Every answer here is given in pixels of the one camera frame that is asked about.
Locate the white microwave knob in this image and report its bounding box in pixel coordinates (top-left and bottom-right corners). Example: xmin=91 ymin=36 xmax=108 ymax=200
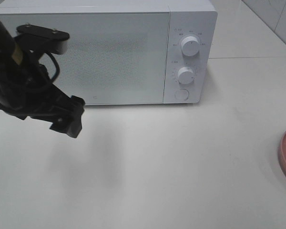
xmin=181 ymin=34 xmax=201 ymax=57
xmin=177 ymin=67 xmax=195 ymax=84

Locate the white microwave oven body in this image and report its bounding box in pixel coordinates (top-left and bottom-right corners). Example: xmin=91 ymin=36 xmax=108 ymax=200
xmin=0 ymin=0 xmax=218 ymax=104

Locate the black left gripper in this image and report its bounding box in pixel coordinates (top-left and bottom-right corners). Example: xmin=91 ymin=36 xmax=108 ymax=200
xmin=0 ymin=21 xmax=85 ymax=138

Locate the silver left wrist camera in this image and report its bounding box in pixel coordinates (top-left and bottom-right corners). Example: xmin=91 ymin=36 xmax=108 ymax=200
xmin=15 ymin=24 xmax=70 ymax=55

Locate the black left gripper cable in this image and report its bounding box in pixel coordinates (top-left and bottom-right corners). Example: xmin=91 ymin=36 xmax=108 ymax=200
xmin=23 ymin=51 xmax=61 ymax=86

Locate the white microwave door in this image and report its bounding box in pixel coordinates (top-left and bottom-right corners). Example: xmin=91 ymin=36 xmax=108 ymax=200
xmin=0 ymin=13 xmax=169 ymax=105

